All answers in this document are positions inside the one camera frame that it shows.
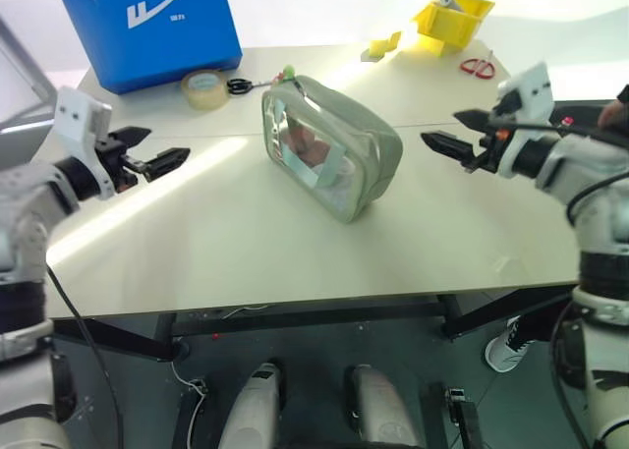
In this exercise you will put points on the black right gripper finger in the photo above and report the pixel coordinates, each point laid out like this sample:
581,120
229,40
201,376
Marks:
449,145
475,118

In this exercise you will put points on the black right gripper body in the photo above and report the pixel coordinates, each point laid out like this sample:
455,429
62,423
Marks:
491,149

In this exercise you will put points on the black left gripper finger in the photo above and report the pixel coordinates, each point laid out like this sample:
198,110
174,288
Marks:
133,135
167,161

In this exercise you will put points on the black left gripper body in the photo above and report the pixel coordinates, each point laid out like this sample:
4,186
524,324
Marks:
114,161

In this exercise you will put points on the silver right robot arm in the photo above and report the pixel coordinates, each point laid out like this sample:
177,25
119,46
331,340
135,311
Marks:
604,208

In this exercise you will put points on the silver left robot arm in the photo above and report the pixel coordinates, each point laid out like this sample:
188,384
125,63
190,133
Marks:
29,198

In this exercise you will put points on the clear grey-trimmed toiletry bag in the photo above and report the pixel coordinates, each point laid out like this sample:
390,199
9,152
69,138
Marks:
373,139

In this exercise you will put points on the clear packing tape roll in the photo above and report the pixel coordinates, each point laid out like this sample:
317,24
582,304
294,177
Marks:
196,97

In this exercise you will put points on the yellow plastic bin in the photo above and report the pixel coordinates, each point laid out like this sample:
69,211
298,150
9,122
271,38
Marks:
444,26

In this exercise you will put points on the blue cardboard box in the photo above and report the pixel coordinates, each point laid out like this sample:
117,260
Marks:
147,36

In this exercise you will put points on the grey tray edge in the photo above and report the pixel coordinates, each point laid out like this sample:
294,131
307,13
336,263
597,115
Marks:
19,120

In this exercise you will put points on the small yellow block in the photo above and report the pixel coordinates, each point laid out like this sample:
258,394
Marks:
378,48
394,41

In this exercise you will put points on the flat grey plate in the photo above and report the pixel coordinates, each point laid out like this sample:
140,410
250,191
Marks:
369,56

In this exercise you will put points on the grey roll in bin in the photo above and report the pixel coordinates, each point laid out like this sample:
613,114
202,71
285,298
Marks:
449,1

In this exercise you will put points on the person at table edge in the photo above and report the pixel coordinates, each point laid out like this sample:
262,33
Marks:
616,115

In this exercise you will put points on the green zipper pull charm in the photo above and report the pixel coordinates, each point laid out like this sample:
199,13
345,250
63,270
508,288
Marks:
287,72

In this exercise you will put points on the white sneaker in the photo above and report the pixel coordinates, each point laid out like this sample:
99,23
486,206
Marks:
503,353

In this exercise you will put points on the silver left robot leg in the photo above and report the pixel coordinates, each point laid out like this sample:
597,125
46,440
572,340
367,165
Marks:
253,409

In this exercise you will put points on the silver robot leg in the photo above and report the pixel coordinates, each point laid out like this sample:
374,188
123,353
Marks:
253,409
378,409

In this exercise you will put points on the black stand bar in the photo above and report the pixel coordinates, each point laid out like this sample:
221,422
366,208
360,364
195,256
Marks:
464,419

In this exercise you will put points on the silver right robot leg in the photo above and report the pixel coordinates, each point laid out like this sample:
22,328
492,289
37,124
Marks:
378,409

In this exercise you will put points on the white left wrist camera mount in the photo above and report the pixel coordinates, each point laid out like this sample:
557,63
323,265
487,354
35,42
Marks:
78,120

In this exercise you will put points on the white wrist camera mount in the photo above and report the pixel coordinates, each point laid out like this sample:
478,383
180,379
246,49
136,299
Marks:
78,120
533,90

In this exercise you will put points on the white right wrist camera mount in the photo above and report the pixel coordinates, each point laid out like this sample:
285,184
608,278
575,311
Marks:
533,90

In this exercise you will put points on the black metal table frame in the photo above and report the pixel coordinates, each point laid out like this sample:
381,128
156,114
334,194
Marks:
304,316

